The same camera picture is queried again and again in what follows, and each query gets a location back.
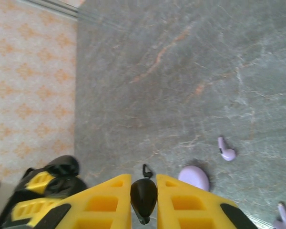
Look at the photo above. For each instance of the aluminium corner post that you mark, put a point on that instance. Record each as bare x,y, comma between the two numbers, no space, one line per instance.
54,7

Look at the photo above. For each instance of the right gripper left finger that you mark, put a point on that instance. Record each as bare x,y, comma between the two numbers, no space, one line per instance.
102,205

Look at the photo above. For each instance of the purple earbud charging case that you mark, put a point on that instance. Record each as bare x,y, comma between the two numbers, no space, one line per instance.
193,177

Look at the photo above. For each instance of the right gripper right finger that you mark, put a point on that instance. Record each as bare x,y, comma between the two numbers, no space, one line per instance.
186,205

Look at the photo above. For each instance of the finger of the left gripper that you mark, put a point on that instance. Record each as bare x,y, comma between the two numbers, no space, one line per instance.
40,180
33,210

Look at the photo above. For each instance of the black earbud charging case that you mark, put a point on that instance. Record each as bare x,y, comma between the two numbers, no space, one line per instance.
143,195

